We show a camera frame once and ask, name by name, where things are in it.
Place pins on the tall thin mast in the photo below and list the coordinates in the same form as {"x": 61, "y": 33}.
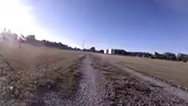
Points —
{"x": 83, "y": 44}

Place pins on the white building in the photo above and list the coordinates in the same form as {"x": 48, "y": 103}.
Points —
{"x": 109, "y": 51}

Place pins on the grey gravel track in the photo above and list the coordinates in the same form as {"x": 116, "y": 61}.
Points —
{"x": 85, "y": 88}

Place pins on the row of trees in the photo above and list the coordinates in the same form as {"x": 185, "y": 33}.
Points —
{"x": 42, "y": 43}

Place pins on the row of buildings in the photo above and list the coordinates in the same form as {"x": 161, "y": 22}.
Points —
{"x": 168, "y": 56}

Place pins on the dry brown grass field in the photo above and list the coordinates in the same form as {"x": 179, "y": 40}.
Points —
{"x": 167, "y": 70}

